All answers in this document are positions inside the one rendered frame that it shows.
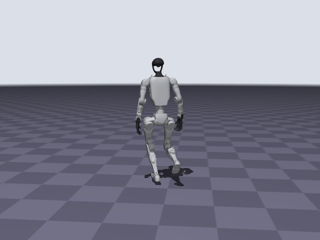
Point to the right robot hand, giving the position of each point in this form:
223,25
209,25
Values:
179,123

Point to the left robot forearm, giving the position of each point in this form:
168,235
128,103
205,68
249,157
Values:
139,110

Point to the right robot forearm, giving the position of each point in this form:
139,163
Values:
179,108

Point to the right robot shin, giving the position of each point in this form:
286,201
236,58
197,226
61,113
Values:
171,153

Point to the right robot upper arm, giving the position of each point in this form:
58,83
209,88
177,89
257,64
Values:
176,90

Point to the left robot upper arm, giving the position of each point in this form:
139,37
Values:
143,90

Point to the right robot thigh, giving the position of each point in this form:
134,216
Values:
168,131

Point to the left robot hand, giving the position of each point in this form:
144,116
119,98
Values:
137,126

